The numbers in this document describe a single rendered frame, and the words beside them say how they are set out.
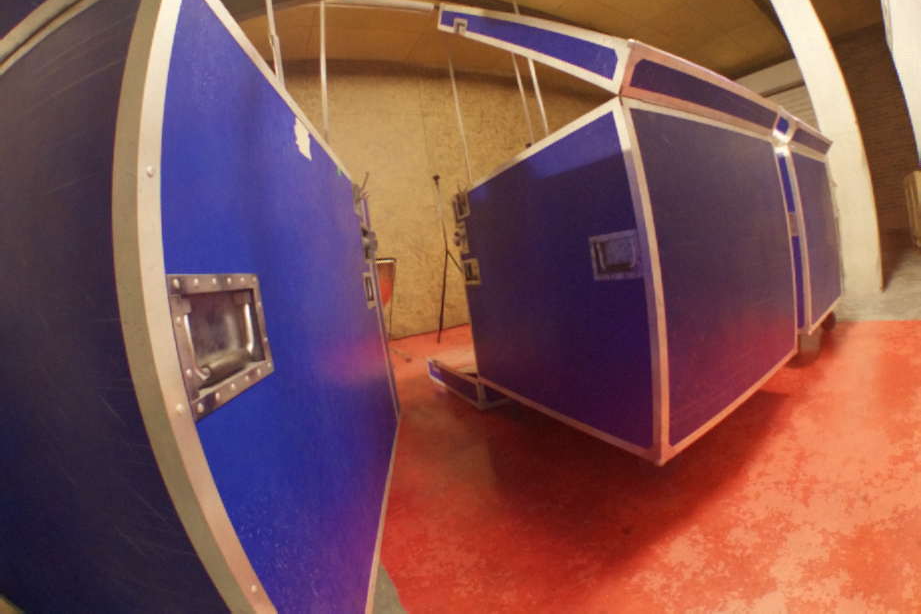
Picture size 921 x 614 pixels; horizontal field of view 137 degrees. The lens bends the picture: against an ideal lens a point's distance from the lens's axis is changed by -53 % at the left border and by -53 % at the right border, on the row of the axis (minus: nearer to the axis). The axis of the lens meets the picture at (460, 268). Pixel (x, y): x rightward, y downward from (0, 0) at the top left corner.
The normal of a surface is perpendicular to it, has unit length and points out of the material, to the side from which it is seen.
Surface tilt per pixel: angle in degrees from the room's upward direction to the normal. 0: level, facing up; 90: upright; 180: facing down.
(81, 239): 90
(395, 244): 90
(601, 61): 90
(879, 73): 90
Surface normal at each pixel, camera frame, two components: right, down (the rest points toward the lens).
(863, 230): -0.89, 0.14
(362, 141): 0.44, -0.07
